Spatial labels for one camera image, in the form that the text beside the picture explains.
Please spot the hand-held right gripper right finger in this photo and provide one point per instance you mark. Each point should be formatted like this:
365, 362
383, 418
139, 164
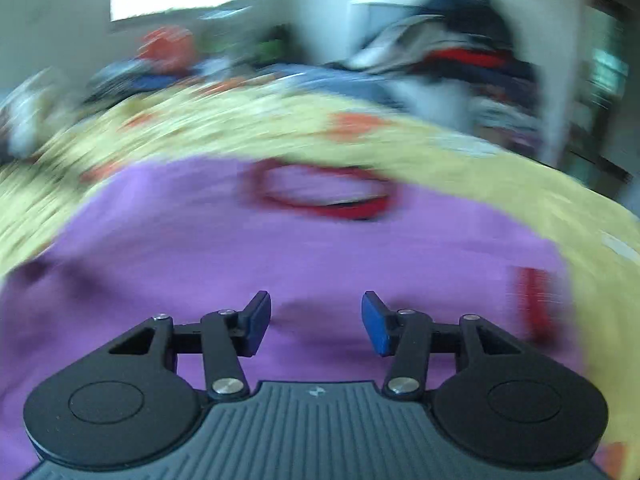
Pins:
375, 322

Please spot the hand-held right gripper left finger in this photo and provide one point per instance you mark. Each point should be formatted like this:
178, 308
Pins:
257, 320

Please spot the purple shirt with red collar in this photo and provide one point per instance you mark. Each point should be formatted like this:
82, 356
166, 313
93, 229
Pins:
310, 270

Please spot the pile of mixed clothes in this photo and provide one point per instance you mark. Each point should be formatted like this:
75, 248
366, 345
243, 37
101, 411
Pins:
450, 65

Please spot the yellow printed bed sheet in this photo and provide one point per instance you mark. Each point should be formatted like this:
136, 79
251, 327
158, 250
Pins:
210, 120

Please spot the blue grey cloth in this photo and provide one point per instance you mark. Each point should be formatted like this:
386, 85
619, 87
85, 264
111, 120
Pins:
345, 82

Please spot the red orange cloth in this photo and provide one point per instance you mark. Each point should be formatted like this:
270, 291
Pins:
167, 49

